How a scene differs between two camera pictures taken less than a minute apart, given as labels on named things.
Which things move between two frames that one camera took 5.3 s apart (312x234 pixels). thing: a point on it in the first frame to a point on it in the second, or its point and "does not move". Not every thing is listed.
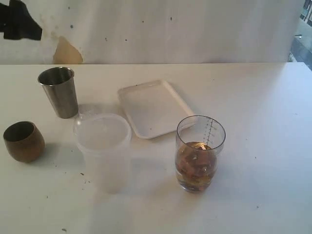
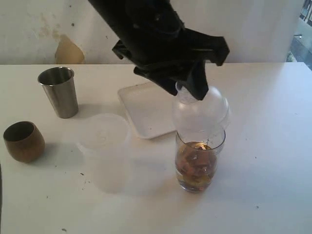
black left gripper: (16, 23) to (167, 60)
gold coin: (196, 182) does not move
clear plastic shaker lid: (88, 113) to (192, 114)
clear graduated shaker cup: (199, 139) does not move
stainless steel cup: (59, 83) does not move
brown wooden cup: (24, 141) does not move
